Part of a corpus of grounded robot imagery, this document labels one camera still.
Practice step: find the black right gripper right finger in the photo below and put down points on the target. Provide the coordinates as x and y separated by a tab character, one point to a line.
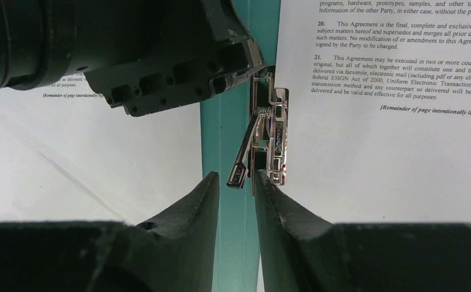
300	251

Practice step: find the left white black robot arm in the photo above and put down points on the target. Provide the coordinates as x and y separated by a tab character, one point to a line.
43	41

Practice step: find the printed white paper sheet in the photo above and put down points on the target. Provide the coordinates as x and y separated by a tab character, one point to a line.
66	155

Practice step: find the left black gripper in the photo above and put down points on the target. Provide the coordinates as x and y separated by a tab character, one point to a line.
172	54

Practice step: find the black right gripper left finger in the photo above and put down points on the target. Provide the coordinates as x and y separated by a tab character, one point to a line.
171	251

